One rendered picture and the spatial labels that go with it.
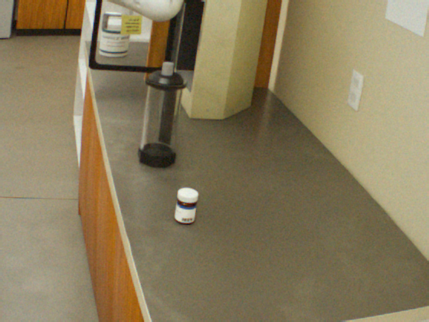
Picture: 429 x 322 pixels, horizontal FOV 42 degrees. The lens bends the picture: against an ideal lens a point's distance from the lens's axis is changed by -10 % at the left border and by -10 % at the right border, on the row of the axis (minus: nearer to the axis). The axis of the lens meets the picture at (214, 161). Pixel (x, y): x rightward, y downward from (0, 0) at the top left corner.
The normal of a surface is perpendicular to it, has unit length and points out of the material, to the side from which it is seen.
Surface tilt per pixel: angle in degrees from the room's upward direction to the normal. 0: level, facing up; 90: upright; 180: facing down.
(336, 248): 0
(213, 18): 90
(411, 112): 90
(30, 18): 90
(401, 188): 90
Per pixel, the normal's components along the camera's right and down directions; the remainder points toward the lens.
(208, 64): 0.26, 0.43
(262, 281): 0.14, -0.90
